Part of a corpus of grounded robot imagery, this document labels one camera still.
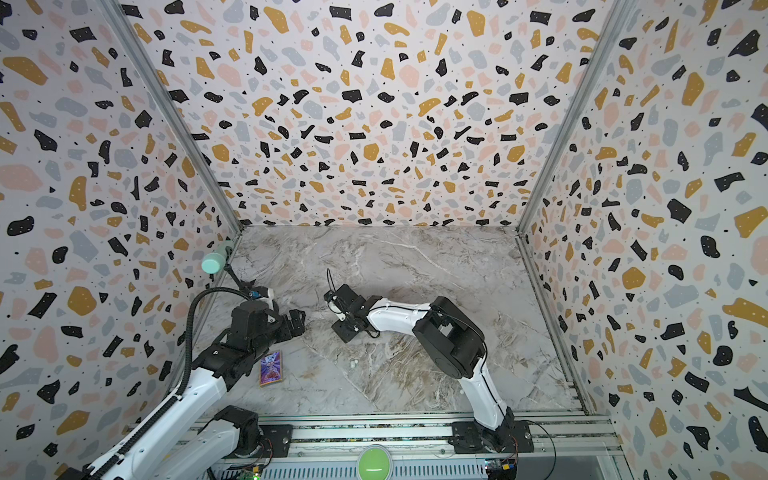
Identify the green round button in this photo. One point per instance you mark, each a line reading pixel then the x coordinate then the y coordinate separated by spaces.
pixel 375 463

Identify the black microphone stand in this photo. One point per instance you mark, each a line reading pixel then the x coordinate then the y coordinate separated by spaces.
pixel 245 287

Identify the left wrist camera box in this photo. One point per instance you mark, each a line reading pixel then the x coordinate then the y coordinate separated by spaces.
pixel 264 294

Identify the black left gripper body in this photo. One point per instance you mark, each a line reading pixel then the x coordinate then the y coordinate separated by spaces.
pixel 285 328

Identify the colourful trading card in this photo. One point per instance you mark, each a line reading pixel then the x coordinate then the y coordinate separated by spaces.
pixel 271 369

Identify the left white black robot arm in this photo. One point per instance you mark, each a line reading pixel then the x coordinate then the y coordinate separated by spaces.
pixel 150 451

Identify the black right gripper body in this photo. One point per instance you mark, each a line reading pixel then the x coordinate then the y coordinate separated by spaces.
pixel 349 310

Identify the mint green microphone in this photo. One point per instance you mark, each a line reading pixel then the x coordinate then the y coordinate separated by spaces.
pixel 215 261

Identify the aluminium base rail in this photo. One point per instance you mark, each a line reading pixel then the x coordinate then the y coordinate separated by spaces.
pixel 548 445

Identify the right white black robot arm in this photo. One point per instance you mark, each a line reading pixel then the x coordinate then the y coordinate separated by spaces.
pixel 457 346

